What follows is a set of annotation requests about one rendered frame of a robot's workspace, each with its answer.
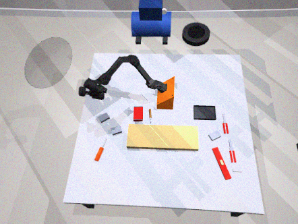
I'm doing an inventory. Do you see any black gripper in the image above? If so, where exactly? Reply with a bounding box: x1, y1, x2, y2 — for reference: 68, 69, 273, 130
78, 87, 105, 100

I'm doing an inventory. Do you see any orange-handled awl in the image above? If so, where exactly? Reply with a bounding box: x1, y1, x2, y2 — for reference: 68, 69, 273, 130
95, 142, 105, 161

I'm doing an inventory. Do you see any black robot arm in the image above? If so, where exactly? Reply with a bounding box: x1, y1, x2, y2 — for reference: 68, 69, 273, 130
83, 55, 167, 94

